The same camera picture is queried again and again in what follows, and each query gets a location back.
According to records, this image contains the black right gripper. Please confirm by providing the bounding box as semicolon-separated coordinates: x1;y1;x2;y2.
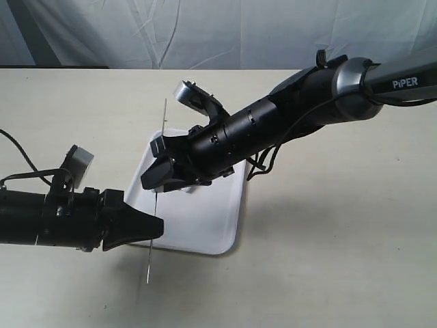
140;124;236;192

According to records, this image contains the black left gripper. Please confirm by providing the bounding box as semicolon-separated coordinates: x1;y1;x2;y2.
43;187;164;252

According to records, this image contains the thin metal skewer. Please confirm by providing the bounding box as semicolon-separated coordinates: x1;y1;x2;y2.
145;98;168;285

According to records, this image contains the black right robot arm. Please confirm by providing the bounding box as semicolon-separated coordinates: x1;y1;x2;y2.
140;56;436;192

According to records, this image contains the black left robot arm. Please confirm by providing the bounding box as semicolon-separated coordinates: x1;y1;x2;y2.
1;187;165;252

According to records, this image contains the white rectangular plastic tray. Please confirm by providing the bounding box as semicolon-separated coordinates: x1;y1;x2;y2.
124;144;246;256

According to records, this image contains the grey-white backdrop curtain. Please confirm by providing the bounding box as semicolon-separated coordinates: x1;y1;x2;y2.
1;1;436;70

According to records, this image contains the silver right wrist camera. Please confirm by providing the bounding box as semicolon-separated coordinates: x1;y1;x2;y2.
173;81;230;121

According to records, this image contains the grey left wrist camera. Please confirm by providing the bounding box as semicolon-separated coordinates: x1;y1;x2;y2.
52;144;94;191

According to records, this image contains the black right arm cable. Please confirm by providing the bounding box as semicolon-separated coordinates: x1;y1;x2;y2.
246;81;437;182

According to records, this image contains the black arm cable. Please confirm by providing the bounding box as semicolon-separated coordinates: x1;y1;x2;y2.
0;129;55;192
246;81;437;182

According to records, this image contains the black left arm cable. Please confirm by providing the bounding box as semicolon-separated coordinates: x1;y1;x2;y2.
0;129;55;192

